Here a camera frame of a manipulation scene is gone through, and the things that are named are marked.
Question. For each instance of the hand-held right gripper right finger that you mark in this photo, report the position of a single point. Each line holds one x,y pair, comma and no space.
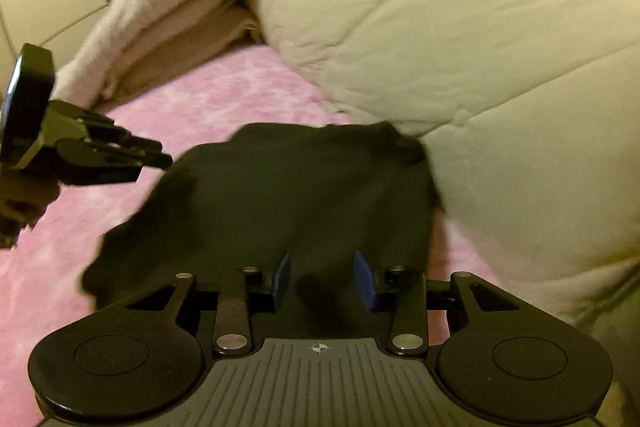
364,279

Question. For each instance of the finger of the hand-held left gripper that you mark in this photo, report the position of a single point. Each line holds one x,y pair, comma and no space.
100,127
110,162

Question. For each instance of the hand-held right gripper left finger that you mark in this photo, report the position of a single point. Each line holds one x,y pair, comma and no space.
282,279

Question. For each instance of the black pants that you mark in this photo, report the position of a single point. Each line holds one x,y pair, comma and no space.
300,197

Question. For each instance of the pink floral blanket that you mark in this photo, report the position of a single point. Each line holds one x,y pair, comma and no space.
200,82

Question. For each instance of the light beige folded blanket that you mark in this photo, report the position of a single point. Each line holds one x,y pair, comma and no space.
200,12

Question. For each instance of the cream quilted comforter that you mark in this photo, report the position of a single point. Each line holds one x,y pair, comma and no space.
450,32

